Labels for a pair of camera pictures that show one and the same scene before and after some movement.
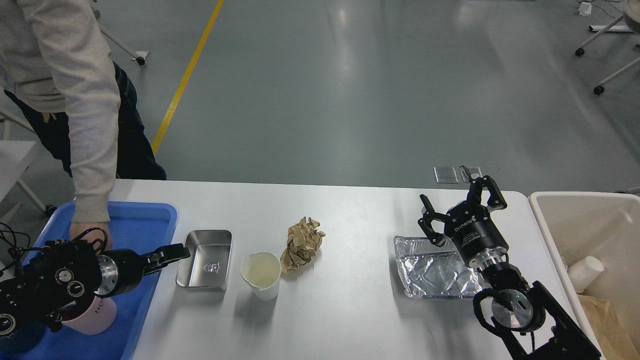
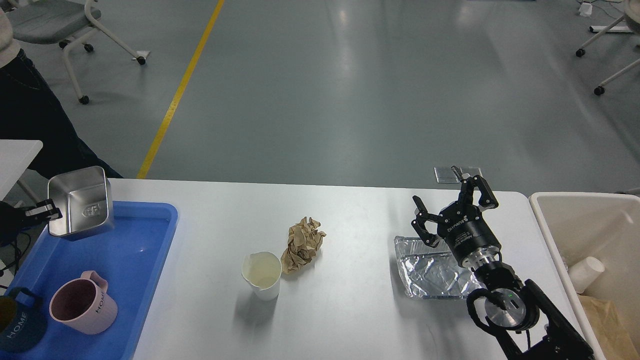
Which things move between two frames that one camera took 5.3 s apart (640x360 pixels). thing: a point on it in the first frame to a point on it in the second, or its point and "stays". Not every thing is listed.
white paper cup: x=262 y=270 stays
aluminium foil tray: x=427 y=270 stays
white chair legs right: x=580 y=51 stays
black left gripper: x=122 y=269 to x=12 y=219
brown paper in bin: x=613 y=336 stays
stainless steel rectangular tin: x=209 y=264 to x=85 y=198
